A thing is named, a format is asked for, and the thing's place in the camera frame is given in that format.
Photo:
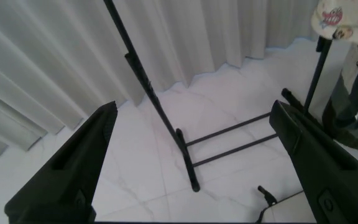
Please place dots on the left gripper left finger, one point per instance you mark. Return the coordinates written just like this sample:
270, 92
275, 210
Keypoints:
70, 168

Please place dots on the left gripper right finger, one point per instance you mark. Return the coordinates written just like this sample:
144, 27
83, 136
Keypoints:
328, 174

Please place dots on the cream printed garment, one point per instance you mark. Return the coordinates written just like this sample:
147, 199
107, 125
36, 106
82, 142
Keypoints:
350, 21

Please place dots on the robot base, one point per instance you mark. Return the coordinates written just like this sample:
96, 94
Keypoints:
291, 208

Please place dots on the white laundry basket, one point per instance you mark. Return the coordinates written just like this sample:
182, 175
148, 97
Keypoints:
351, 71

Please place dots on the black clothes rack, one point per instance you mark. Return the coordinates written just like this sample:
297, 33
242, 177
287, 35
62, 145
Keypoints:
141, 74

